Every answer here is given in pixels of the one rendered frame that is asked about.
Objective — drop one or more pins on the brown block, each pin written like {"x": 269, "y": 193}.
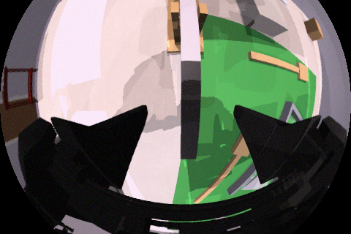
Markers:
{"x": 313, "y": 29}

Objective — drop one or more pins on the green putting mat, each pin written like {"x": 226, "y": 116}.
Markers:
{"x": 230, "y": 78}

